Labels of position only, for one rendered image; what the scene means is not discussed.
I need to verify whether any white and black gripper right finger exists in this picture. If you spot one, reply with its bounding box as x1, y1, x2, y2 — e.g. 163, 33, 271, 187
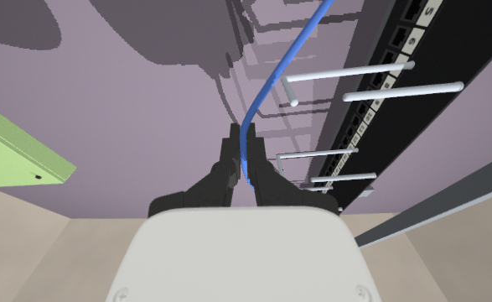
246, 122, 339, 216

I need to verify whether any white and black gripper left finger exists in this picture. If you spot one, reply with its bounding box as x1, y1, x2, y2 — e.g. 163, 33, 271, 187
148, 123, 241, 218

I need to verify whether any grey patch panel rack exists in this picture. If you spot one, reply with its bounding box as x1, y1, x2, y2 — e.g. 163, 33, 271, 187
277, 0, 492, 249

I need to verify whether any blue cable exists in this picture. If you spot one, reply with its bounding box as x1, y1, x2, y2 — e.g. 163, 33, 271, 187
240, 0, 334, 189

